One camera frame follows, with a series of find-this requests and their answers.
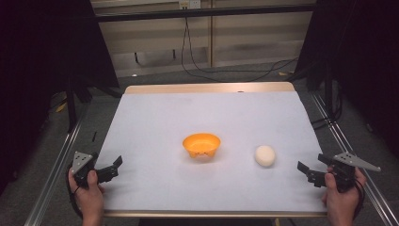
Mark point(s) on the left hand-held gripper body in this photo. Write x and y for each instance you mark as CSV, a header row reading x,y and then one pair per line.
x,y
82,163

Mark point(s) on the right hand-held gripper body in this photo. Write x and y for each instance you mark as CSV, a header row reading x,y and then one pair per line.
x,y
346,168

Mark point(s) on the white round steamed bun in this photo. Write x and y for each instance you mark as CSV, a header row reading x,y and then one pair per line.
x,y
265,155

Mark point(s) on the orange plastic bowl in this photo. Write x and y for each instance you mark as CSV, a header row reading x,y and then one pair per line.
x,y
201,145

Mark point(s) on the person's left hand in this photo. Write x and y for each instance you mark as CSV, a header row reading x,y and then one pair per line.
x,y
89,196

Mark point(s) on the person's right hand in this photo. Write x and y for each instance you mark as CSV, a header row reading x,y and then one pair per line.
x,y
340,201

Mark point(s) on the black metal stand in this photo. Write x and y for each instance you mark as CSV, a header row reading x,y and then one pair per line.
x,y
71,106
329,91

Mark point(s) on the yellow floor tape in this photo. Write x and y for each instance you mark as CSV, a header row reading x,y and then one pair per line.
x,y
283,74

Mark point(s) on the white table cloth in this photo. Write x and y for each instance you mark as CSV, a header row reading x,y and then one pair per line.
x,y
207,113

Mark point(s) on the black curtain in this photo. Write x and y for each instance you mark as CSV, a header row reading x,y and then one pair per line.
x,y
363,56
40,62

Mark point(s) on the wooden table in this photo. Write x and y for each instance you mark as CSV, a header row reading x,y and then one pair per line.
x,y
207,87

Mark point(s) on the black horizontal bar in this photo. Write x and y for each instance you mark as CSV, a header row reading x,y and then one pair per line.
x,y
204,12

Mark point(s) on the aluminium floor rail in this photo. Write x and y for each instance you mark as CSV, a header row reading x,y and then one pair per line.
x,y
348,147
53,175

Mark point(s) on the white wall socket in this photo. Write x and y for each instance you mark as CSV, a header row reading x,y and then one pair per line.
x,y
189,3

